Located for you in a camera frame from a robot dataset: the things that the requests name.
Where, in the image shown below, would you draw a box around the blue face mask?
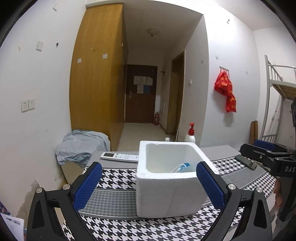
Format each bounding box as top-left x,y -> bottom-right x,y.
171,162 -> 196,173

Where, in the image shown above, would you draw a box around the right hand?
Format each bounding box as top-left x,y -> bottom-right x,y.
273,179 -> 282,210

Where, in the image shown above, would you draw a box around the black smartphone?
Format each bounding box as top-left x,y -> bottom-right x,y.
234,155 -> 257,171

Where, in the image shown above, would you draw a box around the wooden boards leaning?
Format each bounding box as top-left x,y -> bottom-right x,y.
250,121 -> 258,145

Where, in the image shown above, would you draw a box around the white red pump bottle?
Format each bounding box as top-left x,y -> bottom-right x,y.
185,123 -> 196,143

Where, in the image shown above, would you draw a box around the metal bunk bed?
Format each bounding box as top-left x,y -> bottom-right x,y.
259,55 -> 295,148

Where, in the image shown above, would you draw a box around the red hanging bags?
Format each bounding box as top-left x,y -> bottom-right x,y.
214,68 -> 236,113

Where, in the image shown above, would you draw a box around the white foam box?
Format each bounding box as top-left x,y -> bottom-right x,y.
136,141 -> 219,218

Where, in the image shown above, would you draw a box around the light blue cloth pile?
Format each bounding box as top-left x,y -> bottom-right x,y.
55,130 -> 111,168

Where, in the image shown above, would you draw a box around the red fire extinguisher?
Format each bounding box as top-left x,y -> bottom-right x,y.
154,112 -> 159,126

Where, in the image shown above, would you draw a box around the white remote control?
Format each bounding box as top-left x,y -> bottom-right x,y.
100,152 -> 138,163

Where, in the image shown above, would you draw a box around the dark brown door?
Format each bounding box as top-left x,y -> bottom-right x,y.
125,64 -> 158,123

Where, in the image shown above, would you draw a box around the ceiling lamp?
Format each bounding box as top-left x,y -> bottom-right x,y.
147,28 -> 160,37

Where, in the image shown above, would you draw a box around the wooden wardrobe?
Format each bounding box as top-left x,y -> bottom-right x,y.
69,4 -> 125,151

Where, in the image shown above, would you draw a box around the white wall switches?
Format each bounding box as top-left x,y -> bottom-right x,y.
21,99 -> 36,113

